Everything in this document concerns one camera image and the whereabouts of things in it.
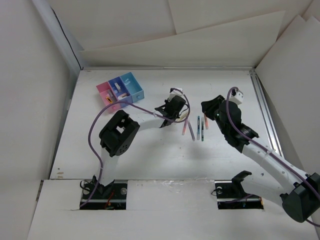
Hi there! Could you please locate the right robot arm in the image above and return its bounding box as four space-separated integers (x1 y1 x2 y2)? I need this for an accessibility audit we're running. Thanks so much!
201 95 320 223

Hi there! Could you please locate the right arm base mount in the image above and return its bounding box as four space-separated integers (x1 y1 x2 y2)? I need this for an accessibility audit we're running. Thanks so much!
211 170 264 210

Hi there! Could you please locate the orange highlighter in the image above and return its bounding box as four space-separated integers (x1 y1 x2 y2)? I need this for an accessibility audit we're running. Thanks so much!
203 113 209 130

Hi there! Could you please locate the white sleeved eraser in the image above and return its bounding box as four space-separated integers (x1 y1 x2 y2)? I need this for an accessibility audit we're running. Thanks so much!
114 82 122 93

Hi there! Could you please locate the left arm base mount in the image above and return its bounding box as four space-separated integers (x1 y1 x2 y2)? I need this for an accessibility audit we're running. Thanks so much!
79 176 128 211

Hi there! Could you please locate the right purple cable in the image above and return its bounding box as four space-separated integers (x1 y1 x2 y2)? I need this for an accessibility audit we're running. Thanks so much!
226 86 320 228

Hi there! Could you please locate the blue gel pen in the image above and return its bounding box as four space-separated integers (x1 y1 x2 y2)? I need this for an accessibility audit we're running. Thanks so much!
196 115 201 141

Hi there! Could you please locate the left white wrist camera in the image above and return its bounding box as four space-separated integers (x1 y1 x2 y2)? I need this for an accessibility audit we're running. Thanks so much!
167 88 183 102

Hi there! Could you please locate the yellow utility knife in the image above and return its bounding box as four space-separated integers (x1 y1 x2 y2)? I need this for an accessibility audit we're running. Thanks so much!
105 96 113 104

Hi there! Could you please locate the green gel pen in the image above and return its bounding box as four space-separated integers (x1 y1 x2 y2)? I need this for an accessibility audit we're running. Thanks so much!
201 117 205 142

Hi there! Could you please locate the purple highlighter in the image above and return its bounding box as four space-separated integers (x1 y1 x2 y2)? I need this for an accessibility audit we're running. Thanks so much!
187 120 196 141

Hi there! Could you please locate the pink highlighter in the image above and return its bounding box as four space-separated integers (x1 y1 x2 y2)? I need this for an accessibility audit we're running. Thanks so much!
182 119 188 136

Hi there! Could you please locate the light blue container bin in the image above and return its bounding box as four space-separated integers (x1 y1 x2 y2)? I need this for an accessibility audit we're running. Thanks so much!
120 72 145 103

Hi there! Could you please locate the dark blue container bin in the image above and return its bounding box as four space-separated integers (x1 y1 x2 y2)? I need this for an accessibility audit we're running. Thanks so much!
108 76 133 104

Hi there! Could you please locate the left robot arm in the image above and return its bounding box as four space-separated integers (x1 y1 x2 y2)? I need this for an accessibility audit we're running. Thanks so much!
94 95 189 199

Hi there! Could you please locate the pink container bin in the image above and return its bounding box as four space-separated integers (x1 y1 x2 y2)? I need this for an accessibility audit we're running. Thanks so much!
96 81 121 114

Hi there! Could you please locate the right aluminium rail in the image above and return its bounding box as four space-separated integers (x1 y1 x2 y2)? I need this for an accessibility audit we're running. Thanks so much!
249 70 283 156

